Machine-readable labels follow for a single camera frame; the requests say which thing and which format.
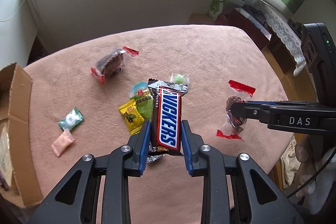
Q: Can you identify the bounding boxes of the dark green mint candy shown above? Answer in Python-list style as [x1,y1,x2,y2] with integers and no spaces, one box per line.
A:
[58,107,84,131]

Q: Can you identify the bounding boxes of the green gift bag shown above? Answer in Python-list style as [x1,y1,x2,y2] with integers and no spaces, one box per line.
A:
[207,0,245,21]

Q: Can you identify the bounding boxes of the dark cake bag red ends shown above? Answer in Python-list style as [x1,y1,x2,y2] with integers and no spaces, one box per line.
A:
[91,46,139,85]

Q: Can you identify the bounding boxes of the cracker pack clear wrapper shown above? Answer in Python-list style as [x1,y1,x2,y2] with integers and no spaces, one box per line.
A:
[1,122,15,190]

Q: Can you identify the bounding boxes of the white lace cloth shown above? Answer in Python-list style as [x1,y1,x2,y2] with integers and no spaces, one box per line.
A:
[254,0,306,77]

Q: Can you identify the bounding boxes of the nut mix bag red ends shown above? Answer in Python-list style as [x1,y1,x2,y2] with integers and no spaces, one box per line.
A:
[216,80,256,141]

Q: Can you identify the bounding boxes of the red open box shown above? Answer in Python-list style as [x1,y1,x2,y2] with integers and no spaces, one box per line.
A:
[227,9,272,51]

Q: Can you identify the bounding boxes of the yellow jelly cup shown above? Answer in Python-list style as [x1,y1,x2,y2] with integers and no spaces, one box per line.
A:
[129,82,153,121]

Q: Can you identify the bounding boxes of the yellow candy sachet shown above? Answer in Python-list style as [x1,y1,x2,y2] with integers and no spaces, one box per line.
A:
[118,99,145,135]

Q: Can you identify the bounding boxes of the pink table cloth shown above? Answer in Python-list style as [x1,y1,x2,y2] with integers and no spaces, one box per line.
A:
[23,24,293,224]

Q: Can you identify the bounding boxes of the pink candy sachet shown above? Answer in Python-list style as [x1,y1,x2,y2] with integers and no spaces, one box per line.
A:
[51,129,75,157]

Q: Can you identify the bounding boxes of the large Snickers bar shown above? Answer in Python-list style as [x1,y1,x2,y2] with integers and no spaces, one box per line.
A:
[147,79,189,156]

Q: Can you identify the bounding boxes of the green candy clear wrapper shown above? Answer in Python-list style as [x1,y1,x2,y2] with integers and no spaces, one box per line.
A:
[170,73,190,85]

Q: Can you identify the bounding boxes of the black patterned candy sachet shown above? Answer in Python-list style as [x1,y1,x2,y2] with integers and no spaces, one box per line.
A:
[146,145,167,164]

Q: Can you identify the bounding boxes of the brown cardboard box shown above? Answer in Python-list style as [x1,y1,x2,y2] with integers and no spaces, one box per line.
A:
[1,63,43,209]

